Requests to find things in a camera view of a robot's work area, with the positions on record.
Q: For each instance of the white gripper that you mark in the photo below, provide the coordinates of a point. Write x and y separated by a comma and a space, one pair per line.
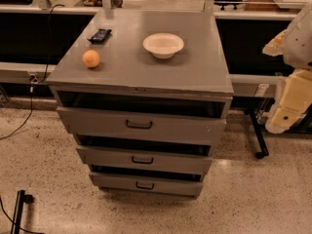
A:
299, 46

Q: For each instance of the white bowl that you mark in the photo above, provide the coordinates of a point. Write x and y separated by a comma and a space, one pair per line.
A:
163, 45

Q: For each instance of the grey top drawer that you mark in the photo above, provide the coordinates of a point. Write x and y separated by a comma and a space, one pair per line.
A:
141, 126

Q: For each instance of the grey bottom drawer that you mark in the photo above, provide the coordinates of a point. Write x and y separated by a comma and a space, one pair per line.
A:
147, 184

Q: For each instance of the grey drawer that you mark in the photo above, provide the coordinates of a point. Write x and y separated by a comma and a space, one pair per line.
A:
144, 160
147, 184
141, 126

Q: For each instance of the black table leg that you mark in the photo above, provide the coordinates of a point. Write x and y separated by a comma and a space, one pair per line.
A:
263, 152

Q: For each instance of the orange fruit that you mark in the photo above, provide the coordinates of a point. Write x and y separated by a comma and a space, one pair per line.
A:
91, 59

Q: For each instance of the black stand base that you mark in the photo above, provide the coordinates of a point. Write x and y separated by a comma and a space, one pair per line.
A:
22, 198

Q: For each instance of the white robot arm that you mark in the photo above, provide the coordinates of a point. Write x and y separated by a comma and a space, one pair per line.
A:
298, 41

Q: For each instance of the grey metal drawer cabinet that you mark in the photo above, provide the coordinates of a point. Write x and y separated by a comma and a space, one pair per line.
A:
194, 82

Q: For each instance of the dark snack bar wrapper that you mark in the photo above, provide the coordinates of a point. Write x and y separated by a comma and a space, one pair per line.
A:
100, 36

